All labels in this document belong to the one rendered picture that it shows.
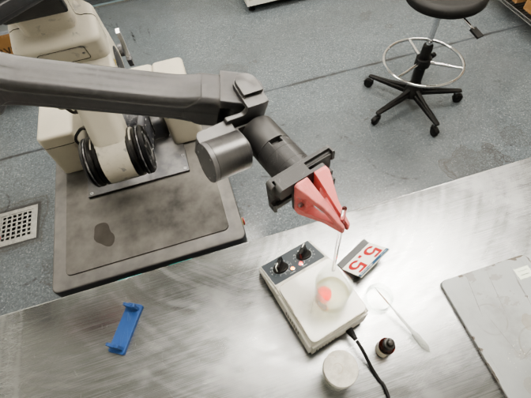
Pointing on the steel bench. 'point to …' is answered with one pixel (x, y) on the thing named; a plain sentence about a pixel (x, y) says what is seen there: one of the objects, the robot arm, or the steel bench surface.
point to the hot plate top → (306, 306)
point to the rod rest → (126, 328)
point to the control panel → (292, 263)
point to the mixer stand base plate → (498, 319)
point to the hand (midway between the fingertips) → (341, 224)
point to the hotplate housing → (297, 321)
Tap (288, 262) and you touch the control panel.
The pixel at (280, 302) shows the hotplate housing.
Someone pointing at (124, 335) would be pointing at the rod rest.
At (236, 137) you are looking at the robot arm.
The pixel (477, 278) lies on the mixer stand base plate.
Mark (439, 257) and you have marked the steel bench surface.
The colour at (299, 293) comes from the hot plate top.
